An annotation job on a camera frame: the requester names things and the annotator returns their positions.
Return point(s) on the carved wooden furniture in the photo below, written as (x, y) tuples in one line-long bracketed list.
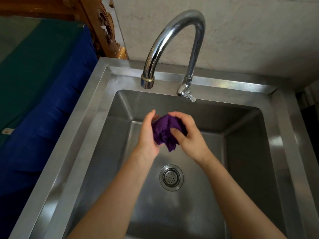
[(99, 22)]

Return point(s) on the person's right forearm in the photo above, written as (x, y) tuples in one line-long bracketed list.
[(239, 199)]

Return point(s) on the wooden bench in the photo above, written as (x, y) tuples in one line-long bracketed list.
[(111, 3)]

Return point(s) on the person's left hand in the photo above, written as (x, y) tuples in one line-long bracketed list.
[(147, 139)]

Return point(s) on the green table cloth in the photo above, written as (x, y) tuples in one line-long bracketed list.
[(32, 72)]

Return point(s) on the stainless steel sink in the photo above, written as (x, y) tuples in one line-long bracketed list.
[(249, 159)]

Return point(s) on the metal drain strainer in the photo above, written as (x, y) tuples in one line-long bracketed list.
[(171, 177)]

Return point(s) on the purple cleaning cloth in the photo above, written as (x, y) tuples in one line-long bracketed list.
[(164, 131)]

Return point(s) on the person's right hand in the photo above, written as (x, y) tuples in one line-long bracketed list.
[(193, 140)]

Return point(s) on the chrome gooseneck faucet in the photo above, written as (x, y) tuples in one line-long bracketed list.
[(179, 24)]

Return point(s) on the person's left forearm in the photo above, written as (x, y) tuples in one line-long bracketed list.
[(112, 201)]

